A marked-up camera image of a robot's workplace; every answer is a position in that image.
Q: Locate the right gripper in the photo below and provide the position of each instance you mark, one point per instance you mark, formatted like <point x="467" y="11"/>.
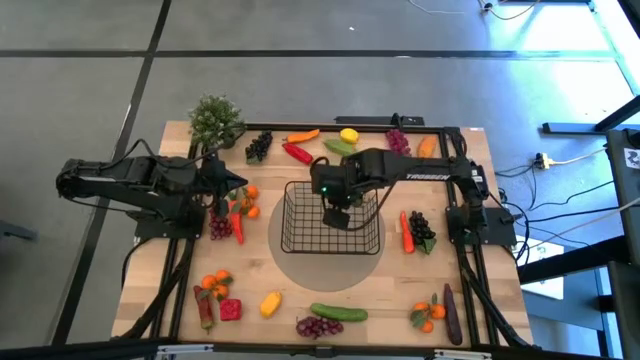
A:
<point x="330" y="182"/>

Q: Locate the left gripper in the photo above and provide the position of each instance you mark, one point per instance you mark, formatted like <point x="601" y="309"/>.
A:
<point x="215" y="177"/>

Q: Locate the tangerine cluster with leaves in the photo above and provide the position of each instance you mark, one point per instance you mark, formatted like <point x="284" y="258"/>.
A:
<point x="252" y="192"/>
<point x="209" y="281"/>
<point x="438" y="311"/>

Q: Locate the black plastic grape bunch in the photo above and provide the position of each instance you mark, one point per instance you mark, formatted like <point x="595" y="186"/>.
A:
<point x="260" y="145"/>
<point x="420" y="227"/>

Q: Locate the small red chili pepper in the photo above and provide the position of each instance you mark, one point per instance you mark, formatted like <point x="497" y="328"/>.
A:
<point x="238" y="227"/>

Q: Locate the dark red grape bunch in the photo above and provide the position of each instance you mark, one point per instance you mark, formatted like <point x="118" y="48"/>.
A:
<point x="219" y="227"/>
<point x="317" y="327"/>

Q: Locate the long red pepper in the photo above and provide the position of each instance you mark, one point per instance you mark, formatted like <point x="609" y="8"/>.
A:
<point x="297" y="153"/>

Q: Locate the orange-red carrot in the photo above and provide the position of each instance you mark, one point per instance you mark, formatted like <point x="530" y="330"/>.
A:
<point x="407" y="232"/>

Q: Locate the short green cucumber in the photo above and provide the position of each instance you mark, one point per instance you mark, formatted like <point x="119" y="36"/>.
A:
<point x="339" y="147"/>

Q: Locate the long orange pepper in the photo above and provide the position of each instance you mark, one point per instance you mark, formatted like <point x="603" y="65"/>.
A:
<point x="302" y="136"/>

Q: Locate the yellow lemon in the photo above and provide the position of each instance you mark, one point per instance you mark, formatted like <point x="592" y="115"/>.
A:
<point x="349" y="135"/>

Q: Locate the long green cucumber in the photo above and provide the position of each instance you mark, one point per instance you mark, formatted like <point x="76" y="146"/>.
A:
<point x="339" y="313"/>

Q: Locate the pink-purple grape bunch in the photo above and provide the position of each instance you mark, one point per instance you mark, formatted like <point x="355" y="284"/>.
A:
<point x="397" y="141"/>

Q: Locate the yellow mango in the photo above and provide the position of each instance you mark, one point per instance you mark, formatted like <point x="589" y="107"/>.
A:
<point x="270" y="304"/>

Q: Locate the red bumpy fruit block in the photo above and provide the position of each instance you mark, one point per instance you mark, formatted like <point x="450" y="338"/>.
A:
<point x="230" y="309"/>

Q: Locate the dark purple eggplant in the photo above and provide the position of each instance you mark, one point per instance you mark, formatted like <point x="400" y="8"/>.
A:
<point x="452" y="320"/>

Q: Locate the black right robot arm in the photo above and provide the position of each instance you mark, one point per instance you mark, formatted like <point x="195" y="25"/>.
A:
<point x="425" y="170"/>

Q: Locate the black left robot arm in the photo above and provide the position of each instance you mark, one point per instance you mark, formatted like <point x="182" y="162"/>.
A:
<point x="150" y="172"/>

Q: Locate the grey round mat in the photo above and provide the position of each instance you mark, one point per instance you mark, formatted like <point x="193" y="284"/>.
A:
<point x="325" y="272"/>

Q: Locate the small green potted plant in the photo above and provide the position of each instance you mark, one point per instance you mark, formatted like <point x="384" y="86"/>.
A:
<point x="215" y="120"/>

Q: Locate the white power strip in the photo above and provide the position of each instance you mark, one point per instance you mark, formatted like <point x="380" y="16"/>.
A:
<point x="542" y="161"/>

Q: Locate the black crossbar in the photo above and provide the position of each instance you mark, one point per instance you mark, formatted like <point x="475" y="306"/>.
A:
<point x="100" y="349"/>

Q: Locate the white sheet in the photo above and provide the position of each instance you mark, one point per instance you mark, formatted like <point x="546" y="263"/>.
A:
<point x="545" y="289"/>

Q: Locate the dark grey floor object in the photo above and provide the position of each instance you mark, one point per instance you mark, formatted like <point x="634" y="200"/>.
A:
<point x="15" y="231"/>

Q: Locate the black slanted bar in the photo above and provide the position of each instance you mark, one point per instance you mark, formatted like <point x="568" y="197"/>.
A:
<point x="575" y="260"/>

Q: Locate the black floor beam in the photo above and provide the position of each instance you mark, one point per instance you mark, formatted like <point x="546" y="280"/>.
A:
<point x="575" y="128"/>

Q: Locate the white marker label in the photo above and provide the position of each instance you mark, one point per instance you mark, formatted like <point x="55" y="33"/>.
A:
<point x="632" y="159"/>

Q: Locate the black aluminium table frame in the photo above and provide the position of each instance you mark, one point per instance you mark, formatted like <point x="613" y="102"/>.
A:
<point x="325" y="126"/>

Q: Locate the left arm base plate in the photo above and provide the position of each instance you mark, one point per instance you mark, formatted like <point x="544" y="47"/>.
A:
<point x="145" y="230"/>

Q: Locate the black bracket bar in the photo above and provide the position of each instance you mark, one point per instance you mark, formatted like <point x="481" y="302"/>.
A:
<point x="370" y="120"/>

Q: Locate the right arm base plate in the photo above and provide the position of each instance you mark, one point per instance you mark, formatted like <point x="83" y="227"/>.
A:
<point x="502" y="230"/>

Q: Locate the silver bracket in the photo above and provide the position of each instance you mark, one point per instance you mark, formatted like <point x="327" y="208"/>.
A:
<point x="462" y="354"/>
<point x="185" y="349"/>

